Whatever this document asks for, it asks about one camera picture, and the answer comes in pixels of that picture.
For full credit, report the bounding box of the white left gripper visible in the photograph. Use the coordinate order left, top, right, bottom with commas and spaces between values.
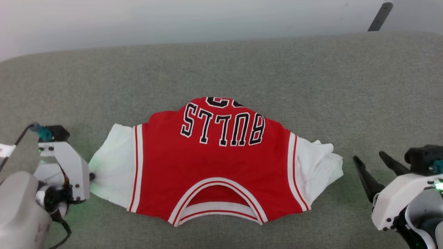
37, 140, 96, 204

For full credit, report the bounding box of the red white Bulls jersey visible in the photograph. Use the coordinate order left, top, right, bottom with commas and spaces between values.
88, 97, 344, 227

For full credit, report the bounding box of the grey fabric sofa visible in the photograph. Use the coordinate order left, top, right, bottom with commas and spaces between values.
0, 30, 443, 249

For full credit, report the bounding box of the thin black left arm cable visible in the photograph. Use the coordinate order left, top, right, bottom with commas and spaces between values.
0, 124, 38, 172

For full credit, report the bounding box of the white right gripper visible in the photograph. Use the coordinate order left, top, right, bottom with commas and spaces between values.
353, 151, 439, 231

